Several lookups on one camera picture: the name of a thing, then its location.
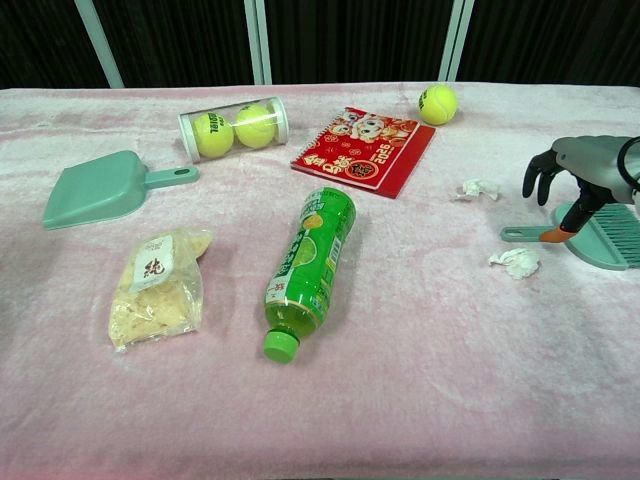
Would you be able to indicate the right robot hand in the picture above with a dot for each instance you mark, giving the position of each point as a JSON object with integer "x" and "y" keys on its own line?
{"x": 595, "y": 165}

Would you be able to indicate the small teal hand broom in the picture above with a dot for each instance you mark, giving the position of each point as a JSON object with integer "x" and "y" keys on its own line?
{"x": 600, "y": 245}

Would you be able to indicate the white tissue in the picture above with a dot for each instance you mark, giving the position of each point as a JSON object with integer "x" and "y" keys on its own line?
{"x": 477, "y": 189}
{"x": 517, "y": 262}

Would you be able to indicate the yellow tennis ball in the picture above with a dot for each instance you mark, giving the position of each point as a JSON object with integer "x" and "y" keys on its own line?
{"x": 256, "y": 126}
{"x": 438, "y": 104}

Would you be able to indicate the tennis ball with black print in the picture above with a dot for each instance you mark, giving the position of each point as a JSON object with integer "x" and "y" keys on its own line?
{"x": 214, "y": 135}

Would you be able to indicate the clear tennis ball tube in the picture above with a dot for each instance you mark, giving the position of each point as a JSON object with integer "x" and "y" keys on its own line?
{"x": 187, "y": 135}

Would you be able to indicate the red 2025 spiral calendar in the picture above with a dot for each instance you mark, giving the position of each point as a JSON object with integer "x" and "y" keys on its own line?
{"x": 365, "y": 155}

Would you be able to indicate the black curtain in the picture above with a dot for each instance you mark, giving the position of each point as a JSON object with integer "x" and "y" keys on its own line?
{"x": 350, "y": 40}

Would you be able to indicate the pink plush table cloth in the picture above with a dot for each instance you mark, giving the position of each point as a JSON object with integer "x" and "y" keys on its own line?
{"x": 400, "y": 375}

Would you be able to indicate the green drink bottle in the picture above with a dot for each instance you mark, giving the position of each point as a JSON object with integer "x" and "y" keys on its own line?
{"x": 312, "y": 260}

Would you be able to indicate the clear bag of flakes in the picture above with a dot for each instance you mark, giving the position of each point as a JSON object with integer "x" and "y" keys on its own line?
{"x": 155, "y": 295}

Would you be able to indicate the teal plastic dustpan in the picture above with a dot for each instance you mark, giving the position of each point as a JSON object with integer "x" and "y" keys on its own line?
{"x": 95, "y": 190}

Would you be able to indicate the pale green frame post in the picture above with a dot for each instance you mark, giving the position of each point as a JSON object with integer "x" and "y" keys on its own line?
{"x": 456, "y": 40}
{"x": 100, "y": 45}
{"x": 259, "y": 42}

